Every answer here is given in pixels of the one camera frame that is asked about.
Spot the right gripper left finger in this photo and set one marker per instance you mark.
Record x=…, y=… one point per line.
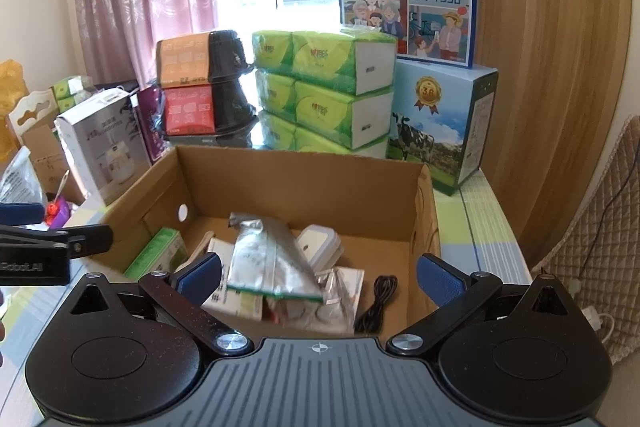
x=180, y=296

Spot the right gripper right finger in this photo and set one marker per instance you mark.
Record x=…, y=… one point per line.
x=459, y=299

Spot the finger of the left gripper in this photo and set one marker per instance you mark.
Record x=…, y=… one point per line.
x=26, y=213

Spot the green white spray box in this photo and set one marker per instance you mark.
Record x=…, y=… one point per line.
x=164, y=252

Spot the white mecobalamin tablet box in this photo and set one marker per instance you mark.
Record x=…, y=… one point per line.
x=226, y=299

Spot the silver foil pouch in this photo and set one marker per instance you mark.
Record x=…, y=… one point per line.
x=267, y=261

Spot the clear blister pack bag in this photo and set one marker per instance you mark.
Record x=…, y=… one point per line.
x=334, y=315

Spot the white square night light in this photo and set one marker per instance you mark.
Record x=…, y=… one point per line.
x=321, y=247

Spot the clear plastic bag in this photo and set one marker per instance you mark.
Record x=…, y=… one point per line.
x=20, y=183

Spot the checkered tablecloth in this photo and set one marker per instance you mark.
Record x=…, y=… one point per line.
x=474, y=234

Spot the open kraft cardboard box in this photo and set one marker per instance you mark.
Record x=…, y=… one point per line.
x=32, y=124

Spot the brown cardboard box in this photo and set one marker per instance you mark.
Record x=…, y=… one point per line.
x=383, y=210

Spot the white appliance box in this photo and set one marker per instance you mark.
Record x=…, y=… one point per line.
x=103, y=144

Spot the yellow plastic bag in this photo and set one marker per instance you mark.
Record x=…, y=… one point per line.
x=12, y=89

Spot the green tissue packs left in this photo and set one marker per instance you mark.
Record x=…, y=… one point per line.
x=71, y=91

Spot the brown quilted chair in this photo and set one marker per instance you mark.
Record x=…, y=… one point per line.
x=598, y=257

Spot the blue cow milk box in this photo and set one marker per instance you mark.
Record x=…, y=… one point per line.
x=440, y=117

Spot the purple gift box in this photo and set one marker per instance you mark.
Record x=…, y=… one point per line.
x=149, y=106

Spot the red black noodle bowl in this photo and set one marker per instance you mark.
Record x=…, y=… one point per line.
x=210, y=109

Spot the green tissue pack stack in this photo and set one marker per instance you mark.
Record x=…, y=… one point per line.
x=325, y=91

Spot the orange black noodle bowl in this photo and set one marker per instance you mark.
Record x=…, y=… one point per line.
x=198, y=59

